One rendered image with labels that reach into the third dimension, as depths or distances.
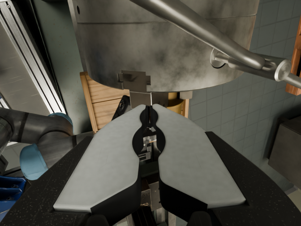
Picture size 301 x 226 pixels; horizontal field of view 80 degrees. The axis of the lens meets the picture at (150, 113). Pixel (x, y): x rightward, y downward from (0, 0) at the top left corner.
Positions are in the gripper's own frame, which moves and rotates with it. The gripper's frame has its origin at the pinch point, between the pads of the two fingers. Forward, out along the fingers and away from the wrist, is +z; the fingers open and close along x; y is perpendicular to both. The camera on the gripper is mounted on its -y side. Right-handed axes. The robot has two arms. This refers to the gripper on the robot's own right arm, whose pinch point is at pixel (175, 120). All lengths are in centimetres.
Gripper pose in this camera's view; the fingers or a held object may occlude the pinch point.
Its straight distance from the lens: 47.8
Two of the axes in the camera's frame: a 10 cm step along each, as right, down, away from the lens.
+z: 9.4, -2.0, 2.9
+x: 3.5, 4.5, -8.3
